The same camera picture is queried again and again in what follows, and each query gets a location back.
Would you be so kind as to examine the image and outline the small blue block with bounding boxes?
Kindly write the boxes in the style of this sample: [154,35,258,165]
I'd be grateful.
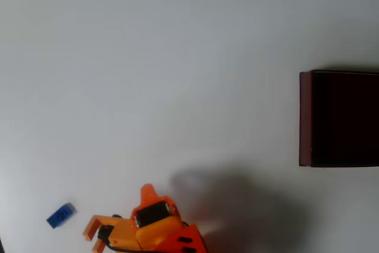
[46,202,78,230]

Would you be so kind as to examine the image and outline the dark red box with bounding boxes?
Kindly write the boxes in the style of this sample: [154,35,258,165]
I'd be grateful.
[298,69,379,168]

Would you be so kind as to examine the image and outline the light orange camera mount bracket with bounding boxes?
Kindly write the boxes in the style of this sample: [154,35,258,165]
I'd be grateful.
[82,214,140,253]

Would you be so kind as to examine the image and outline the small black camera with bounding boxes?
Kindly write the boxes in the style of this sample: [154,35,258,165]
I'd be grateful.
[97,225,115,241]

